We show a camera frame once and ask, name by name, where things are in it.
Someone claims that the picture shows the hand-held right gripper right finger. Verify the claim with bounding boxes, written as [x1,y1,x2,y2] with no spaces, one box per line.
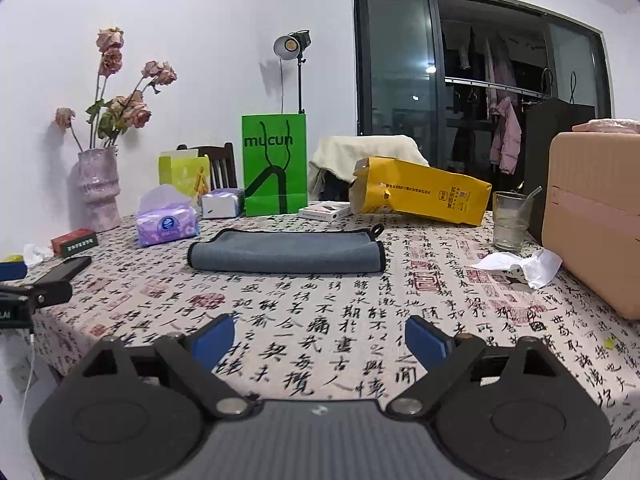
[387,314,566,420]

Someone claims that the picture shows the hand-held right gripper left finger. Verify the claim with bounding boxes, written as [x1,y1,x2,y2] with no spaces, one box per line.
[75,313,253,420]

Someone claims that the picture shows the grey towel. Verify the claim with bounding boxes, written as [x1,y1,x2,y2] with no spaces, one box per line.
[187,227,386,276]

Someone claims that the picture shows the black remote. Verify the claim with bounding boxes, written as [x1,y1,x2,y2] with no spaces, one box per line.
[37,256,93,287]

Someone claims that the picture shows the crumpled white tissue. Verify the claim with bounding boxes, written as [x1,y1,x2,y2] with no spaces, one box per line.
[22,243,54,267]

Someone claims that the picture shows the small red box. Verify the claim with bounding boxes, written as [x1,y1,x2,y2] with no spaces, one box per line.
[51,228,97,258]

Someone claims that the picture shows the pink ceramic vase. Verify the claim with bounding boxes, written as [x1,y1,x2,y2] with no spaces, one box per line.
[76,146,122,233]

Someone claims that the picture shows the calligraphy printed tablecloth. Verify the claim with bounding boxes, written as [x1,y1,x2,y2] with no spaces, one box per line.
[15,209,640,461]

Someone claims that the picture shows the purple tissue pack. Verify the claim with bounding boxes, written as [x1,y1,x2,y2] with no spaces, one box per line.
[135,184,202,247]

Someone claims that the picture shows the crumpled white paper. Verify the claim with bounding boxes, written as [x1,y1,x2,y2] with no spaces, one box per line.
[470,247,564,291]

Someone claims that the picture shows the white and blue tissue pack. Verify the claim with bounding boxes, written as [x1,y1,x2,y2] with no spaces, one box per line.
[201,188,246,219]

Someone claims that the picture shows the glass cup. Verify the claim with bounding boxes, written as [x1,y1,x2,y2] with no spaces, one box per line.
[492,191,535,254]

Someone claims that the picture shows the yellow paper bag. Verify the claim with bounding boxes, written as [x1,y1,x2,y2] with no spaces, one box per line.
[348,156,493,227]

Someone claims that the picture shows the flat white box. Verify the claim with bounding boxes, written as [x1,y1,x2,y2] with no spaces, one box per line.
[298,201,352,222]

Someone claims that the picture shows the yellow-green gift bag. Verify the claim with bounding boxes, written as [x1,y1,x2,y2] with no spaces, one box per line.
[158,152,212,200]

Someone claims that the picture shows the green paper bag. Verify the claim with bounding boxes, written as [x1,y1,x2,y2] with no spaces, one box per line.
[241,113,309,217]

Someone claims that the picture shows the dark wooden chair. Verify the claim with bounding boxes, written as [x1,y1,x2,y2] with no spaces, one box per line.
[176,142,237,191]

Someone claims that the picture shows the cream cloth on chair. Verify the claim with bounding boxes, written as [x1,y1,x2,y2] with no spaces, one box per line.
[307,135,430,191]

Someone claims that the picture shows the dried pink roses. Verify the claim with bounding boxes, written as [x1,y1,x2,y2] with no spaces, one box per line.
[54,26,178,150]

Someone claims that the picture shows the large cardboard box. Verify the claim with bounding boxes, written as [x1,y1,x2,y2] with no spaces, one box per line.
[542,131,640,321]

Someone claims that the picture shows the pink jacket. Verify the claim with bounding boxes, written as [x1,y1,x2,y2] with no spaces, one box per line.
[489,97,522,175]

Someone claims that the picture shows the dark framed sliding glass door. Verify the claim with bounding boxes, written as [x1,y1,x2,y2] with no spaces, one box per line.
[351,0,615,176]

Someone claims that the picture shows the pink cloth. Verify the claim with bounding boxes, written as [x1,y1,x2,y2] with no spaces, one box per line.
[572,118,640,134]

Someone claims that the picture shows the pale hanging garment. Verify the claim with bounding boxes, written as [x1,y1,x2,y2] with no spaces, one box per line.
[482,35,518,106]

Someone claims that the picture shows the studio light on stand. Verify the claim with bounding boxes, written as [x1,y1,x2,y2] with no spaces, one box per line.
[273,30,313,116]

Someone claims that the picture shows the white cable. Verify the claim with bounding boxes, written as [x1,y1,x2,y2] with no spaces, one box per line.
[20,332,40,406]

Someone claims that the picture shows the clothes rail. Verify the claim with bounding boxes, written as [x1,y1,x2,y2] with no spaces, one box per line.
[444,76,551,98]

